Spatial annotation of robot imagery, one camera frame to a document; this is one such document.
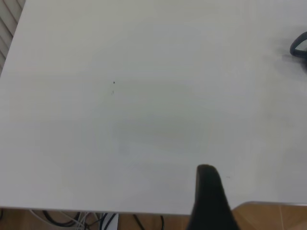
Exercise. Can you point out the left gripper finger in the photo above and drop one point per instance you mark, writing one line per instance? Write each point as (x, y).
(209, 201)

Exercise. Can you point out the dark grey ceramic cup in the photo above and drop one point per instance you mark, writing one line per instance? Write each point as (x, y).
(293, 43)

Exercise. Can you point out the white power strip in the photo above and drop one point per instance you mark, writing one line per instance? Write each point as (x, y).
(109, 221)

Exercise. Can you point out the white slatted blind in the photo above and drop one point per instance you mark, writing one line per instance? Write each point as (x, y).
(7, 31)

